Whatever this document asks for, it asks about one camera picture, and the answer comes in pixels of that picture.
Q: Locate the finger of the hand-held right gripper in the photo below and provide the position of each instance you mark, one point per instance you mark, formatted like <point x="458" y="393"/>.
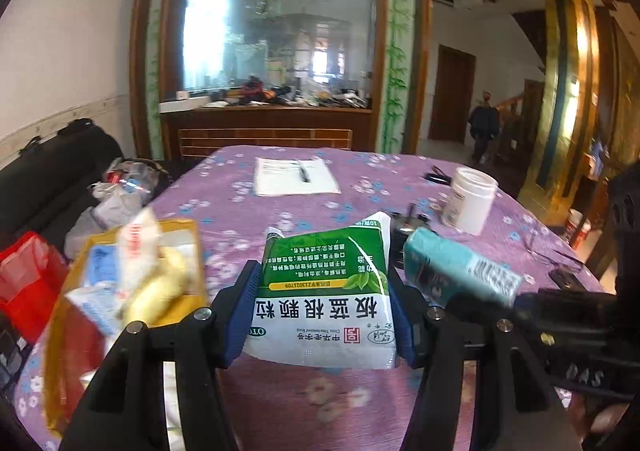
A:
<point x="530" y="306"/>

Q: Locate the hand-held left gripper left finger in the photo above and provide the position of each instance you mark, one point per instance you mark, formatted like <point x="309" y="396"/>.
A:
<point x="242" y="311"/>

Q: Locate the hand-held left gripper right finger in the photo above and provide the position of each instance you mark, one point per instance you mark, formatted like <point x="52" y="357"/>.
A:
<point x="405" y="326"/>

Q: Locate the green white medicine packet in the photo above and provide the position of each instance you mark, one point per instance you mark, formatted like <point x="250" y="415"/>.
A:
<point x="320" y="311"/>

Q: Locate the teal tissue pack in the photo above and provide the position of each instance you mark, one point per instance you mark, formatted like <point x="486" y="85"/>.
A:
<point x="450" y="261"/>

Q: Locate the yellow cardboard box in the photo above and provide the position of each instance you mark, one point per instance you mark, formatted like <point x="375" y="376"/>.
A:
<point x="172" y="225"/>

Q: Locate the yellow soft packet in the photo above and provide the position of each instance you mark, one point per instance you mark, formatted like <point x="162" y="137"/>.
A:
<point x="155" y="293"/>

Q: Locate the person's right hand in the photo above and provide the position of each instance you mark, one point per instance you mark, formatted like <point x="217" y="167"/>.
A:
<point x="602" y="423"/>

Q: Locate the red white container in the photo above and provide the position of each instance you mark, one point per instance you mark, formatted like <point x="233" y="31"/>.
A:
<point x="576" y="228"/>

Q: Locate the black electric motor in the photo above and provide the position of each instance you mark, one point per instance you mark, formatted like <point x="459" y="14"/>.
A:
<point x="398" y="236"/>

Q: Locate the purple floral tablecloth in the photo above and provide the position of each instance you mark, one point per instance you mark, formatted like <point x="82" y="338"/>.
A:
<point x="225" y="206"/>

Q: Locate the white plastic jar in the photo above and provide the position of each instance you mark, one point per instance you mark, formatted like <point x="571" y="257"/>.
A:
<point x="470" y="206"/>

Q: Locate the white red packet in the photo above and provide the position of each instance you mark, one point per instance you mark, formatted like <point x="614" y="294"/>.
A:
<point x="135" y="241"/>

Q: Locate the white notepad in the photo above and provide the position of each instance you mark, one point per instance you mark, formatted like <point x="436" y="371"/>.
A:
<point x="285" y="178"/>

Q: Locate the light blue white packet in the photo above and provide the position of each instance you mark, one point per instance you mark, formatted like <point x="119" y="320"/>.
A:
<point x="92" y="311"/>

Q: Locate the small black clip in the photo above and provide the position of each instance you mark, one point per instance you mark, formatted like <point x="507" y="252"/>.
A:
<point x="432" y="177"/>

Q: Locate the dark pen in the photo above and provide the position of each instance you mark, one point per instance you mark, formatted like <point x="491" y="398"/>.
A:
<point x="303" y="172"/>

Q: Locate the clear plastic bag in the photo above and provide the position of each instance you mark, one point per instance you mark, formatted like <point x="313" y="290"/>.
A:
<point x="120" y="201"/>

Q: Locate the wooden slatted chair back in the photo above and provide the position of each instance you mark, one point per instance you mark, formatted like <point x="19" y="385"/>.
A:
<point x="265" y="141"/>

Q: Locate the wooden counter cabinet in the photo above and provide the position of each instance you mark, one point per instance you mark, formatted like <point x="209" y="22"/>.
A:
<point x="265" y="118"/>

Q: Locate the wooden stair railing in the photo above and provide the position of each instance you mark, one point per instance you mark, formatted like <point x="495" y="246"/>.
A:
<point x="510" y="103"/>

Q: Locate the red plastic bag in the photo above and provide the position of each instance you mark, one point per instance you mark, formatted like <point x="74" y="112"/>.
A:
<point x="30" y="281"/>

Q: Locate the white flat box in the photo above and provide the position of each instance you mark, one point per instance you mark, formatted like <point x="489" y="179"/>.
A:
<point x="182" y="104"/>

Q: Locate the clutter on counter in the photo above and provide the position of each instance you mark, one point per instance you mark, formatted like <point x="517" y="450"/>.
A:
<point x="280" y="93"/>

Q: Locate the brown wooden door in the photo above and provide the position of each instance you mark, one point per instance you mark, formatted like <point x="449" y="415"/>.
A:
<point x="450" y="91"/>

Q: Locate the black bag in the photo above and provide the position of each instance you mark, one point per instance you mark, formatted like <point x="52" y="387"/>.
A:
<point x="50" y="171"/>

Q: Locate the glass partition window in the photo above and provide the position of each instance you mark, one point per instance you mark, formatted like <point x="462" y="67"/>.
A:
<point x="250" y="6"/>

